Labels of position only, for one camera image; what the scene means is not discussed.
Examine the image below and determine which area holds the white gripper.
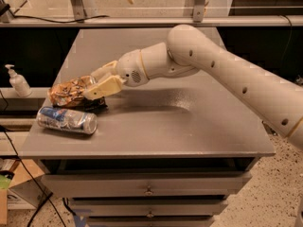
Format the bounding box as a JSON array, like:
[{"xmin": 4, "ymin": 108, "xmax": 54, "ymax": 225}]
[{"xmin": 83, "ymin": 50, "xmax": 149, "ymax": 100}]

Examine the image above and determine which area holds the orange soda can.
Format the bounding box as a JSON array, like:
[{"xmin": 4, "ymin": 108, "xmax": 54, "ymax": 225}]
[{"xmin": 47, "ymin": 76, "xmax": 96, "ymax": 108}]

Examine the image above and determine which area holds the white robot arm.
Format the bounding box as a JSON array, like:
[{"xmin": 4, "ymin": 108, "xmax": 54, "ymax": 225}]
[{"xmin": 83, "ymin": 25, "xmax": 303, "ymax": 149}]

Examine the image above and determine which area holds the blue silver redbull can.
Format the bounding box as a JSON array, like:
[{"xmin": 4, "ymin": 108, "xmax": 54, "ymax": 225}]
[{"xmin": 37, "ymin": 107, "xmax": 98, "ymax": 135}]

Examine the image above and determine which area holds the black snack packet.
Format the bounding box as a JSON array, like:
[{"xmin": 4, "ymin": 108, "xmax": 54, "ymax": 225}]
[{"xmin": 53, "ymin": 97, "xmax": 107, "ymax": 114}]

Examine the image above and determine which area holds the white pump dispenser bottle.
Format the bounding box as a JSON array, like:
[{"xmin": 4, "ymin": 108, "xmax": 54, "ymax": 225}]
[{"xmin": 5, "ymin": 64, "xmax": 31, "ymax": 97}]

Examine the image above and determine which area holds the grey drawer cabinet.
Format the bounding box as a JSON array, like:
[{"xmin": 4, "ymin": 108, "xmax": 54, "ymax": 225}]
[{"xmin": 19, "ymin": 26, "xmax": 276, "ymax": 227}]

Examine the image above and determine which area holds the top grey drawer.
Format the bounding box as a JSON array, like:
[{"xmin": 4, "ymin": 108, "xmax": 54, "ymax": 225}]
[{"xmin": 42, "ymin": 172, "xmax": 252, "ymax": 198}]

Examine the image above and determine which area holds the grey drawer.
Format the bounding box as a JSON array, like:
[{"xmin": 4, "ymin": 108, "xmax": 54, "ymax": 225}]
[
  {"xmin": 70, "ymin": 198, "xmax": 227, "ymax": 217},
  {"xmin": 86, "ymin": 217, "xmax": 214, "ymax": 227},
  {"xmin": 42, "ymin": 172, "xmax": 252, "ymax": 198}
]

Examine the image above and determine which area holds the middle grey drawer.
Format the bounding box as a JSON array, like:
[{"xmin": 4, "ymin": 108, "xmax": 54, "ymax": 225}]
[{"xmin": 70, "ymin": 198, "xmax": 227, "ymax": 217}]

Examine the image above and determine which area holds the cardboard box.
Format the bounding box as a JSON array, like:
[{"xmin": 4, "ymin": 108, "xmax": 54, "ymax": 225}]
[{"xmin": 0, "ymin": 159, "xmax": 50, "ymax": 224}]

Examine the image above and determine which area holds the green object on box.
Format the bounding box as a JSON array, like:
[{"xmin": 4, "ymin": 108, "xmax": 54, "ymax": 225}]
[{"xmin": 0, "ymin": 170, "xmax": 14, "ymax": 189}]

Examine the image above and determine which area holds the bottom grey drawer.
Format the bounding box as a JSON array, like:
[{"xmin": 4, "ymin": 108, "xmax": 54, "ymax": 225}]
[{"xmin": 86, "ymin": 217, "xmax": 214, "ymax": 227}]

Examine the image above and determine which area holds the grey metal bracket left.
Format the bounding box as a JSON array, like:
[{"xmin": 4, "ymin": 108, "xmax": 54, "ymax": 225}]
[{"xmin": 70, "ymin": 0, "xmax": 98, "ymax": 21}]

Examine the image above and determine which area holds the grey metal bracket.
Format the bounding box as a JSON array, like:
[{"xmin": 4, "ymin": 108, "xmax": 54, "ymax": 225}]
[
  {"xmin": 183, "ymin": 0, "xmax": 209, "ymax": 23},
  {"xmin": 70, "ymin": 0, "xmax": 98, "ymax": 21}
]

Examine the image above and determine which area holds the black cable on rail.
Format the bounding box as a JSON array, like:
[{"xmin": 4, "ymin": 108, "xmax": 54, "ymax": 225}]
[{"xmin": 12, "ymin": 14, "xmax": 110, "ymax": 25}]

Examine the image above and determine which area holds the grey metal bracket right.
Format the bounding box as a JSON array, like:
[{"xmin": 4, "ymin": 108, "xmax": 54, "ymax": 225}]
[{"xmin": 183, "ymin": 0, "xmax": 209, "ymax": 23}]

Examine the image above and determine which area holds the black cable on floor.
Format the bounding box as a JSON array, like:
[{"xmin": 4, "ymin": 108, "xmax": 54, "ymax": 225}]
[{"xmin": 0, "ymin": 90, "xmax": 67, "ymax": 227}]

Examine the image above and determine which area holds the black cable right side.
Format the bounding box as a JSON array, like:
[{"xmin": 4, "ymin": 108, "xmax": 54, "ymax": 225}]
[{"xmin": 278, "ymin": 14, "xmax": 294, "ymax": 68}]

